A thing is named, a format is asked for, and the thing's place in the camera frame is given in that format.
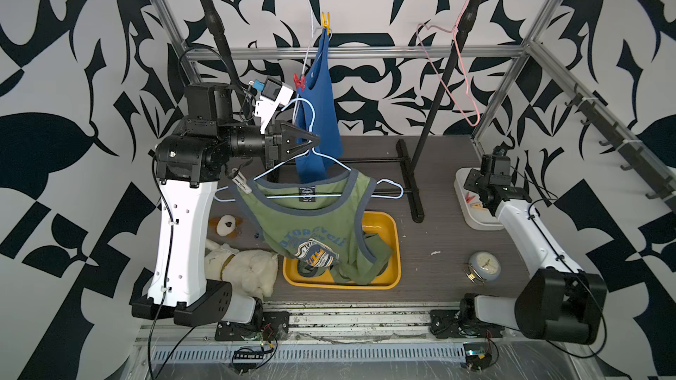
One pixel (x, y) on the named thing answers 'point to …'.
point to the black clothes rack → (408, 144)
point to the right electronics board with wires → (479, 357)
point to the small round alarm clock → (483, 266)
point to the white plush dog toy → (253, 271)
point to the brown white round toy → (225, 225)
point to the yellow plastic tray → (384, 224)
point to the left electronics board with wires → (246, 361)
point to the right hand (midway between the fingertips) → (482, 173)
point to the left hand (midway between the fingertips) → (314, 138)
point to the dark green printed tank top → (317, 221)
